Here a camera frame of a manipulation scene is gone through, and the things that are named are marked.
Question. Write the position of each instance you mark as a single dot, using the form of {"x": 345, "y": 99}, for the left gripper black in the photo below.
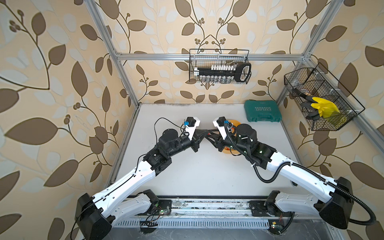
{"x": 195, "y": 141}

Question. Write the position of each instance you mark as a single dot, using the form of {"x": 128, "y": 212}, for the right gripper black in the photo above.
{"x": 218, "y": 142}

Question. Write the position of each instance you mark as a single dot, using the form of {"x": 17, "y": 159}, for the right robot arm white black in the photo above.
{"x": 331, "y": 199}

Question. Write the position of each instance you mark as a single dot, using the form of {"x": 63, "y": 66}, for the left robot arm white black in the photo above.
{"x": 95, "y": 214}

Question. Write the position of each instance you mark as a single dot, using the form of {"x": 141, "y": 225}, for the yellow plastic tray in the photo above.
{"x": 230, "y": 136}

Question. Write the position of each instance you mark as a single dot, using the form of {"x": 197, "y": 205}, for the green plastic tool case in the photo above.
{"x": 262, "y": 111}

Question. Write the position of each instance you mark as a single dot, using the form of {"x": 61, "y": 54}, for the black pliers in basket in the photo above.
{"x": 313, "y": 113}

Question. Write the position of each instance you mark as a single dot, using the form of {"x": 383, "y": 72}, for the yellow rubber glove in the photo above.
{"x": 325, "y": 107}

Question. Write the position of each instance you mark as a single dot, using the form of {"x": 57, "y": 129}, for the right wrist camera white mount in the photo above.
{"x": 223, "y": 125}

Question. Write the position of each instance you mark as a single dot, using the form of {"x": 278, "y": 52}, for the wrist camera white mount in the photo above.
{"x": 190, "y": 125}
{"x": 223, "y": 125}

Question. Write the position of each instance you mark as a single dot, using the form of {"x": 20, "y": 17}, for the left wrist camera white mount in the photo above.
{"x": 190, "y": 125}

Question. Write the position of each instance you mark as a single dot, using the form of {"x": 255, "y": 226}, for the socket set rail black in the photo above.
{"x": 224, "y": 74}

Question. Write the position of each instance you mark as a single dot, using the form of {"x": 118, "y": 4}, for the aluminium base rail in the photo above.
{"x": 151, "y": 213}

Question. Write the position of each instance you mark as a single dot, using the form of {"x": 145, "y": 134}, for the black wire basket back wall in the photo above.
{"x": 207, "y": 57}

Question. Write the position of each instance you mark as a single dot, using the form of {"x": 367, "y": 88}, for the black wire basket wall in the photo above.
{"x": 207, "y": 57}
{"x": 320, "y": 82}

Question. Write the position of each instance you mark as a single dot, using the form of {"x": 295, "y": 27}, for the black wire basket right wall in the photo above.
{"x": 320, "y": 82}

